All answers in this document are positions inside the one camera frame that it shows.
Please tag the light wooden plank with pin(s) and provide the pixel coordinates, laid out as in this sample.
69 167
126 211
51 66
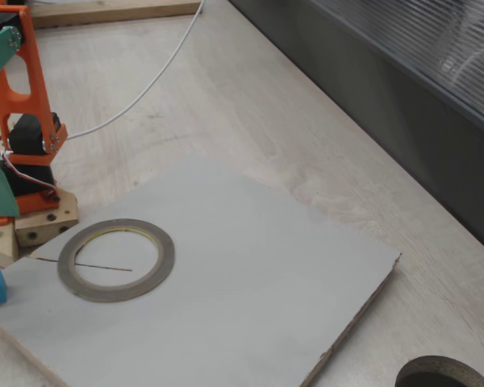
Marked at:
125 12

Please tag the ribbed translucent desk divider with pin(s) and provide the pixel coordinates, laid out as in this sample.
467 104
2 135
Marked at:
387 101

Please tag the wooden robot base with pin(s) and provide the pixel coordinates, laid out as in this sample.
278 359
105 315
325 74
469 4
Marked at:
44 230

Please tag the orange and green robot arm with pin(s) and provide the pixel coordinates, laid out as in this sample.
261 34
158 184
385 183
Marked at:
36 80

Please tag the grey chipboard panel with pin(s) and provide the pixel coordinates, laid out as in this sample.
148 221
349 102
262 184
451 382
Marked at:
226 282

